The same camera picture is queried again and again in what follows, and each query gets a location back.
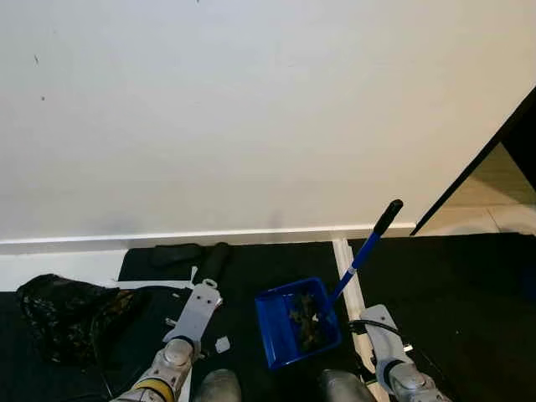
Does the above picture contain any blue dustpan with black grip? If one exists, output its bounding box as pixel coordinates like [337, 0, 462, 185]
[254, 198, 405, 370]

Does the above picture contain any black floor mat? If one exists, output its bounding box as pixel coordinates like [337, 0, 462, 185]
[0, 233, 536, 402]

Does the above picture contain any long wide white tape strip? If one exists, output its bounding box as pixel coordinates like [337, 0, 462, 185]
[332, 238, 388, 401]

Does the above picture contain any dark debris pile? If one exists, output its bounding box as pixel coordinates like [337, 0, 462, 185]
[287, 291, 326, 351]

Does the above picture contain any grey right robot leg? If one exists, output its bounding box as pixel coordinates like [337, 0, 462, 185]
[317, 369, 375, 402]

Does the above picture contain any grey robot leg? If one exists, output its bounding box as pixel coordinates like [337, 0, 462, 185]
[317, 369, 375, 402]
[193, 368, 243, 402]

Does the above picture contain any white baseboard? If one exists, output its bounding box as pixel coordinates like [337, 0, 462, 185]
[0, 221, 417, 255]

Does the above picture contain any black flat object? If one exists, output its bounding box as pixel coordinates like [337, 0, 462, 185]
[149, 243, 204, 269]

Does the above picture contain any grey left robot leg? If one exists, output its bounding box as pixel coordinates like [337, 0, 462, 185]
[193, 368, 243, 402]

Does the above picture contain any short white tape strip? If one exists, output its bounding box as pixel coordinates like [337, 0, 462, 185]
[109, 266, 198, 292]

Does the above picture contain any long thin white tape strip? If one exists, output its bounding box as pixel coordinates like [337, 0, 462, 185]
[179, 356, 195, 402]

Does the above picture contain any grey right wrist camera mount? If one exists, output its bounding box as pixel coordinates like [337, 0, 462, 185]
[360, 304, 409, 368]

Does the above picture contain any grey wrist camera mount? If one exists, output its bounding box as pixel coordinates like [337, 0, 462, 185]
[360, 304, 409, 368]
[163, 279, 224, 353]

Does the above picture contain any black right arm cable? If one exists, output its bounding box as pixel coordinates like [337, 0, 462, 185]
[348, 317, 457, 399]

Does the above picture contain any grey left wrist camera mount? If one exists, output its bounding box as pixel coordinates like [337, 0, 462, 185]
[163, 279, 224, 353]

